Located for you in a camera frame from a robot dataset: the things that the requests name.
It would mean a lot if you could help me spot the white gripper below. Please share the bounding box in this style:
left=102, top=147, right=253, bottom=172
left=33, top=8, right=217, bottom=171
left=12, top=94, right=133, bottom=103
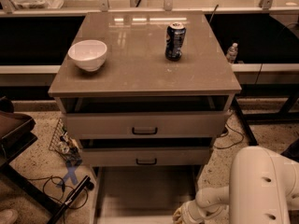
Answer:
left=172, top=201, right=203, bottom=224

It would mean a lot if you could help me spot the grey drawer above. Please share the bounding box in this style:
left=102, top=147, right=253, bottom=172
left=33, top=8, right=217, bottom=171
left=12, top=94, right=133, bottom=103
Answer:
left=89, top=166, right=200, bottom=224
left=62, top=111, right=230, bottom=139
left=79, top=147, right=211, bottom=167

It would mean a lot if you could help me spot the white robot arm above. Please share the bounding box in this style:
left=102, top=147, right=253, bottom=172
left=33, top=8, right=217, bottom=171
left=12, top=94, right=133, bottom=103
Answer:
left=173, top=147, right=299, bottom=224

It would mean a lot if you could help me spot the grey drawer cabinet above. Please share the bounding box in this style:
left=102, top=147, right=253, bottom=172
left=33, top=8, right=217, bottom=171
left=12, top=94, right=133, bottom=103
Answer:
left=48, top=10, right=243, bottom=173

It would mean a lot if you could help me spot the black table leg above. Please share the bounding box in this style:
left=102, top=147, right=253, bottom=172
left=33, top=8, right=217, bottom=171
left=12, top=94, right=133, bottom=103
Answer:
left=232, top=98, right=258, bottom=146

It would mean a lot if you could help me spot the blue tape cross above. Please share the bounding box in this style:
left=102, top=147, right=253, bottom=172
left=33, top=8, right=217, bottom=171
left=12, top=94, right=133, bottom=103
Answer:
left=58, top=160, right=82, bottom=186

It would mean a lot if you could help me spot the white shoe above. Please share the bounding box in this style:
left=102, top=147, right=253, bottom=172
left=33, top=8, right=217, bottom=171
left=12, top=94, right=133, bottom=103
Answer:
left=0, top=209, right=18, bottom=224

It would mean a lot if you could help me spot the clear plastic water bottle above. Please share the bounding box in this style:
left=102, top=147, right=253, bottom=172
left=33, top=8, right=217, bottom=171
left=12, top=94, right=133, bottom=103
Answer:
left=226, top=43, right=238, bottom=63

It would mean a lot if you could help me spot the dark blue soda can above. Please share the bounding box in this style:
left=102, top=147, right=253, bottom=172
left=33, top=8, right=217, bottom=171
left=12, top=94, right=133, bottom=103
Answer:
left=165, top=21, right=186, bottom=61

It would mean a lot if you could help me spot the white ceramic bowl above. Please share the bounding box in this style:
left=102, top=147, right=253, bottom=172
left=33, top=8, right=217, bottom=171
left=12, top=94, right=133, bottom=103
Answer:
left=67, top=40, right=107, bottom=72

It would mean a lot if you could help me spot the black floor cable left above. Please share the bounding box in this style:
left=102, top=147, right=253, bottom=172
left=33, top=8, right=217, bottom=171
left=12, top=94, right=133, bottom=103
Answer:
left=27, top=175, right=90, bottom=224

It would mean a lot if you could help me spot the black floor cable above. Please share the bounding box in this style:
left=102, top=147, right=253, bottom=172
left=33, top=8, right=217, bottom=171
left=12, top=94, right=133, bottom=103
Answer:
left=27, top=175, right=90, bottom=224
left=213, top=110, right=245, bottom=150

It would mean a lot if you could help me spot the black floor cable right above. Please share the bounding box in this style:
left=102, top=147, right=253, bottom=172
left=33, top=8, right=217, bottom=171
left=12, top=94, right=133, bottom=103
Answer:
left=213, top=110, right=245, bottom=150

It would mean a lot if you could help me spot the wire mesh basket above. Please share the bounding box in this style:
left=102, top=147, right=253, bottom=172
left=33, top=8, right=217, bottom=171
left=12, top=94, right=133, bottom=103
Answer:
left=49, top=119, right=81, bottom=165

